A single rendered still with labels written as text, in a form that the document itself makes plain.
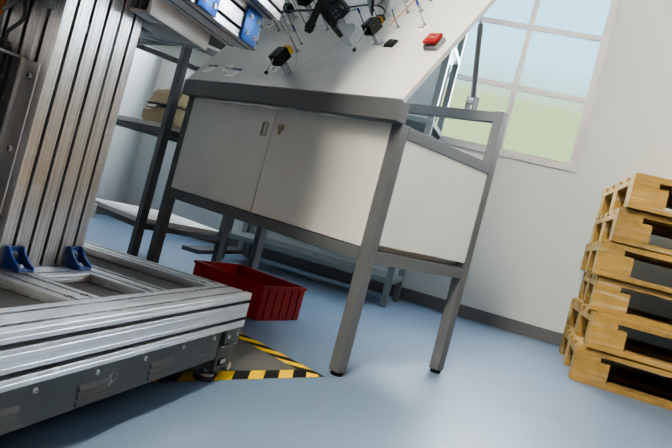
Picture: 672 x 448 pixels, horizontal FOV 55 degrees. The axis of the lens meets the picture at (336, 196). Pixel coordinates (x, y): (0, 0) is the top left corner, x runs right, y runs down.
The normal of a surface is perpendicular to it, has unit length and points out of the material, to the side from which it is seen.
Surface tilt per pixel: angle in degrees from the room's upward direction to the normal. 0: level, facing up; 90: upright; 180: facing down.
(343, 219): 90
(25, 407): 90
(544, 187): 90
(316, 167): 90
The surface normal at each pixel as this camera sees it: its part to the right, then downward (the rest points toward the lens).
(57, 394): 0.94, 0.24
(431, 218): 0.71, 0.18
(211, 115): -0.65, -0.18
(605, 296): -0.29, -0.09
